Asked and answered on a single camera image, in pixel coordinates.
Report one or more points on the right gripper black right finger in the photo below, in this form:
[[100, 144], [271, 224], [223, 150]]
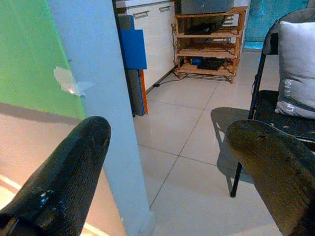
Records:
[[283, 172]]

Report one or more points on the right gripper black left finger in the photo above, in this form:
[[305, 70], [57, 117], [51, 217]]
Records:
[[59, 177]]

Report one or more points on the black folding chair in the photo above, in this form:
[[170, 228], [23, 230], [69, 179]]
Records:
[[258, 81]]

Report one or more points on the white torn tape piece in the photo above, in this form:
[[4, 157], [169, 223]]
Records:
[[65, 78]]

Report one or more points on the grey pillow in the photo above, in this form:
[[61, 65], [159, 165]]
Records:
[[297, 68]]

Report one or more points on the grey foam roll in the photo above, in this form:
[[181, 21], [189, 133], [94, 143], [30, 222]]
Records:
[[134, 93]]

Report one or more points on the orange board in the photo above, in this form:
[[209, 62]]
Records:
[[145, 98]]

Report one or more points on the black low box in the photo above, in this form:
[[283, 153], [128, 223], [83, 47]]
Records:
[[210, 64]]

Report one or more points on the small blue box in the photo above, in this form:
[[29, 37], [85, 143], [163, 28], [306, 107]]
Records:
[[195, 61]]

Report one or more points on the blue flat board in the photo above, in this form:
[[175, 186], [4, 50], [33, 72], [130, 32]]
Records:
[[133, 49]]

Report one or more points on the teal glass door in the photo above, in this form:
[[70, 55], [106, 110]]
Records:
[[261, 24]]

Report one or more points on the wooden shelf rack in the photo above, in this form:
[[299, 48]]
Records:
[[209, 35]]

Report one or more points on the white cabinet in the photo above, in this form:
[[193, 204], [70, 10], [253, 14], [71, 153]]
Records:
[[157, 44]]

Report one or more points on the grey box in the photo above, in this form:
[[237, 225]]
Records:
[[206, 6]]

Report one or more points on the green wall board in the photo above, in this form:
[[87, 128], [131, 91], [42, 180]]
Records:
[[24, 49]]

